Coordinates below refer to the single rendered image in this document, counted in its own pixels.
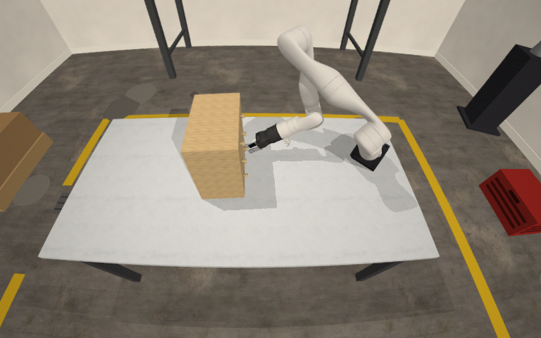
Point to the light wooden chest of drawers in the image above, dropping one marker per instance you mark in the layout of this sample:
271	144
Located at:
210	146

